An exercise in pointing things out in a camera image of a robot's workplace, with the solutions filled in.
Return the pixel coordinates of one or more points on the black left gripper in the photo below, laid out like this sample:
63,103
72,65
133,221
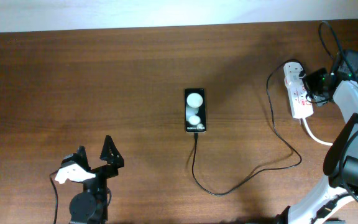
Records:
114,160

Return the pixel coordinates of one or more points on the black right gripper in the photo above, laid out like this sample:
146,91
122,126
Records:
307,77

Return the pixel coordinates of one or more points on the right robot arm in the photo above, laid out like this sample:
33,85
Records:
339,184

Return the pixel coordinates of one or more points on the white power strip red switches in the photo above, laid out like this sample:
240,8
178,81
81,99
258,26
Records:
300,105

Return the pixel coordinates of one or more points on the black smartphone with lit screen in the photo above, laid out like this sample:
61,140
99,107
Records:
195,110

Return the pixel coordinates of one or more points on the white USB charger plug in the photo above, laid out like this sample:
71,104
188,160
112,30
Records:
293,78

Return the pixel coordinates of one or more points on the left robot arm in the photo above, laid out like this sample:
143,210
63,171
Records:
91,205

